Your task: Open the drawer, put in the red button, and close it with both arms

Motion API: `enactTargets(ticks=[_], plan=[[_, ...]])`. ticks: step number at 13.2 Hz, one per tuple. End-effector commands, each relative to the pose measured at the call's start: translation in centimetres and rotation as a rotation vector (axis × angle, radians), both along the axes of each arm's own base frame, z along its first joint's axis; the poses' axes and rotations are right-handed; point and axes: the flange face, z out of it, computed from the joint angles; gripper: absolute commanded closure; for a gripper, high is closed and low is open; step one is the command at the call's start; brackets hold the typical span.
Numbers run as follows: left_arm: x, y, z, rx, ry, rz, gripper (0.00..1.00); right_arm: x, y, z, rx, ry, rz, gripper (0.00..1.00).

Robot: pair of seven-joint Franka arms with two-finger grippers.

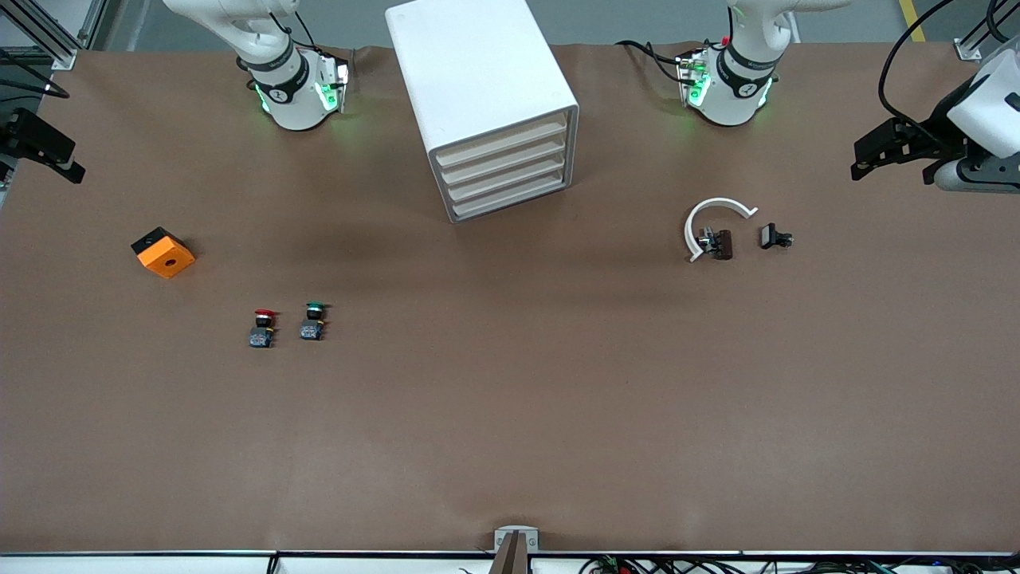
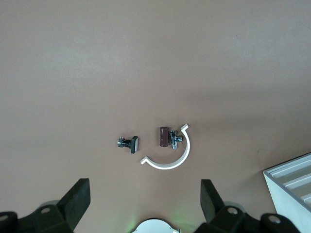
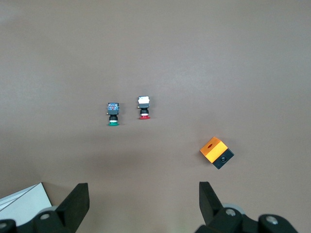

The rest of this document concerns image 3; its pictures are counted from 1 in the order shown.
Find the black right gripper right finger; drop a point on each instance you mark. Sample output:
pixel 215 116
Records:
pixel 213 216

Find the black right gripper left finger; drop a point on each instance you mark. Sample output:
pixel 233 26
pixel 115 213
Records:
pixel 70 213

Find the red push button switch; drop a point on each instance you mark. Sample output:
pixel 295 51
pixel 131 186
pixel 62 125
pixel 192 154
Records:
pixel 143 106

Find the white drawer cabinet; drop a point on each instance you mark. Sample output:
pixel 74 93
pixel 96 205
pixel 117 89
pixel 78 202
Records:
pixel 22 206

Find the orange and black button box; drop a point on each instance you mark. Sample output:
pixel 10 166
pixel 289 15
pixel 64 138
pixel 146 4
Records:
pixel 213 150

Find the green push button switch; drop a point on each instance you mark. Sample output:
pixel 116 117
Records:
pixel 113 112

